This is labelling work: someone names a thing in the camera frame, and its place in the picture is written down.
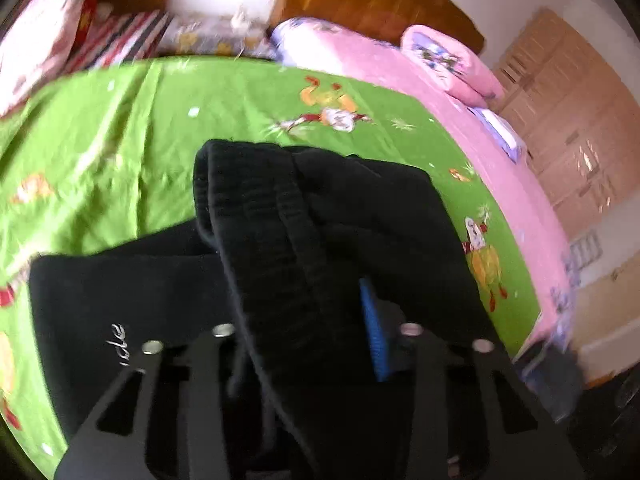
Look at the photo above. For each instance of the black pants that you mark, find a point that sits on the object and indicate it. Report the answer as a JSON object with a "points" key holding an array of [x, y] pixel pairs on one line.
{"points": [[300, 220]]}

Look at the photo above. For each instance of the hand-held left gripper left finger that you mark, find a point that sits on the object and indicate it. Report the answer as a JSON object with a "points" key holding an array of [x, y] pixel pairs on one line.
{"points": [[210, 355]]}

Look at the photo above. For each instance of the white radiator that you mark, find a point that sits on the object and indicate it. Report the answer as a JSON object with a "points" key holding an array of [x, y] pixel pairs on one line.
{"points": [[585, 249]]}

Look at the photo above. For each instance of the red white pillow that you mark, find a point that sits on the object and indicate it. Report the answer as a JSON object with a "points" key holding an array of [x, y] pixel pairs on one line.
{"points": [[45, 35]]}

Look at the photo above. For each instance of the folded pink printed blanket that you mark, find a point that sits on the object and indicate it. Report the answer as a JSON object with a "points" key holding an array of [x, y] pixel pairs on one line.
{"points": [[450, 65]]}

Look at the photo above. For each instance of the red white black checkered sheet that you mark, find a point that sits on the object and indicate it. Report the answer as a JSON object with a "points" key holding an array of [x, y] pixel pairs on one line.
{"points": [[125, 35]]}

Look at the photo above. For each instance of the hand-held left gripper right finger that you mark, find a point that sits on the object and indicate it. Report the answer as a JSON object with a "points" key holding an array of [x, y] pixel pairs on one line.
{"points": [[375, 330]]}

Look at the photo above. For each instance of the green printed bedsheet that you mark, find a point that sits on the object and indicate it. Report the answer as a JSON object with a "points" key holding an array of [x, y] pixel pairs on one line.
{"points": [[125, 125]]}

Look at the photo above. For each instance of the light wooden wardrobe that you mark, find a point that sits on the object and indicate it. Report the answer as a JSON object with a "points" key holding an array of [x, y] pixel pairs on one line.
{"points": [[565, 110]]}

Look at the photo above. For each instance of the yellow purple printed pillow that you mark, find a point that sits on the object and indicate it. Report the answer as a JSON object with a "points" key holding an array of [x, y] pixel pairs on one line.
{"points": [[215, 35]]}

